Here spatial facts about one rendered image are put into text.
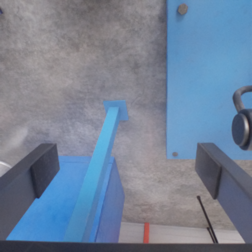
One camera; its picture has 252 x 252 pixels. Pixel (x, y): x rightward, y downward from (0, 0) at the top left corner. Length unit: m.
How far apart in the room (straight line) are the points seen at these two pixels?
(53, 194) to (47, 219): 0.16
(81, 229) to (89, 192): 0.12
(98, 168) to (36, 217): 0.67
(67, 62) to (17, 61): 0.28
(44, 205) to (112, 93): 0.81
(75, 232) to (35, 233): 0.64
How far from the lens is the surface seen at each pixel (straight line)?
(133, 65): 0.92
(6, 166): 1.96
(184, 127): 0.97
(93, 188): 0.70
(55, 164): 0.17
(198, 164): 0.17
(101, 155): 0.79
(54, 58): 1.03
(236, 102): 0.60
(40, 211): 1.32
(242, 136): 0.50
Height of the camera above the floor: 0.85
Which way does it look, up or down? 48 degrees down
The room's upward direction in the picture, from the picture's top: 168 degrees counter-clockwise
